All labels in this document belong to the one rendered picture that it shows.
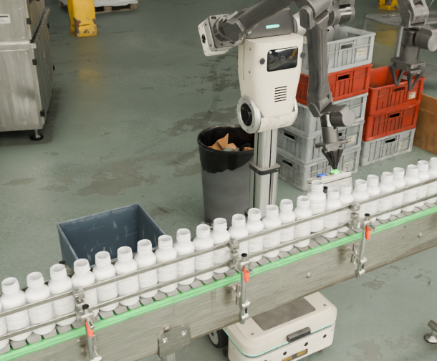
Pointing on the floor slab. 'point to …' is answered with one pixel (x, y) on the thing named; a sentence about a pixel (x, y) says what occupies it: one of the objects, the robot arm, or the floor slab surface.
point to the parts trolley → (420, 48)
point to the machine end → (13, 66)
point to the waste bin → (225, 172)
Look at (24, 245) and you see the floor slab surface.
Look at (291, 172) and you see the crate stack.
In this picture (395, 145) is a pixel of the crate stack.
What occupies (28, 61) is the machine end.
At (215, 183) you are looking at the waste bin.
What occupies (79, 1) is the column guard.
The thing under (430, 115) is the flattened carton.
